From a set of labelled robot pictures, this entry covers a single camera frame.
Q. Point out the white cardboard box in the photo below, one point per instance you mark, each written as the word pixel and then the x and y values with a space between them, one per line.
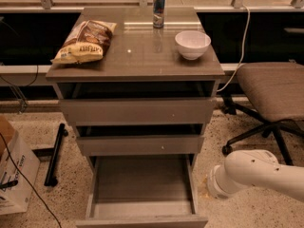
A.
pixel 17 163

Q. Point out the grey bottom drawer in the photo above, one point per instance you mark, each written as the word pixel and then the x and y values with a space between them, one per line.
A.
pixel 154 191

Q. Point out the white bowl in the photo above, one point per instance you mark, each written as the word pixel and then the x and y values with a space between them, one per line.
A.
pixel 191 44

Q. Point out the blue energy drink can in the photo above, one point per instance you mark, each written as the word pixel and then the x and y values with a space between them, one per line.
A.
pixel 158 13

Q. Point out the black bar on floor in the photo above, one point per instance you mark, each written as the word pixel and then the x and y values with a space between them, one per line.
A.
pixel 51 180

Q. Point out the grey top drawer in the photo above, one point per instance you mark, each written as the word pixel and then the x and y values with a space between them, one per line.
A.
pixel 139 103

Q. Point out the grey drawer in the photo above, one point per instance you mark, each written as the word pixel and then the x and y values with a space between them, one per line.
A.
pixel 139 103
pixel 140 139
pixel 154 191

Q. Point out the grey drawer cabinet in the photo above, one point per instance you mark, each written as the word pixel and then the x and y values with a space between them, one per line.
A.
pixel 139 53

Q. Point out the yellow brown chip bag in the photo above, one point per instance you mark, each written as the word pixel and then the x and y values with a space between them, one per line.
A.
pixel 87 42

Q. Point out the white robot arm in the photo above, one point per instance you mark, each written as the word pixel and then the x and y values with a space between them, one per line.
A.
pixel 255 168

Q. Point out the grey middle drawer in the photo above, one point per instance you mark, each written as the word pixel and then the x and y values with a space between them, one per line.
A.
pixel 140 139

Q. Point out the grey fabric office chair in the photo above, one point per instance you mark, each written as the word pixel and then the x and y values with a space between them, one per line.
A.
pixel 276 92

